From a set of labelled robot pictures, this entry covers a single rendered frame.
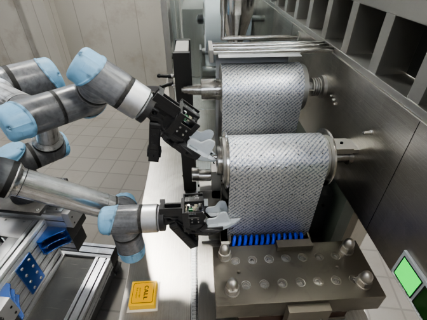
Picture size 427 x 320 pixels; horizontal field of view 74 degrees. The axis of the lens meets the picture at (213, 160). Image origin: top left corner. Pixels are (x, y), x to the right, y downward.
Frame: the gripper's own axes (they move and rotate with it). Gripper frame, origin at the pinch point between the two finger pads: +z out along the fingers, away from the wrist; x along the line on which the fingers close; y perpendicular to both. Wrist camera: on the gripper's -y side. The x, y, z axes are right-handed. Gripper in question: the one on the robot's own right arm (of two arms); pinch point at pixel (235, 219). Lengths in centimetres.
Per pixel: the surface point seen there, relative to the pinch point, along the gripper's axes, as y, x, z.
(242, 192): 10.2, -0.3, 1.3
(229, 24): 34, 73, 5
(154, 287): -16.7, -8.8, -22.9
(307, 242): -4.5, -5.4, 19.2
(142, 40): -40, 346, -80
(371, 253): -110, 59, 106
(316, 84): 25.8, 28.9, 27.1
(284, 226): -3.6, -0.2, 14.2
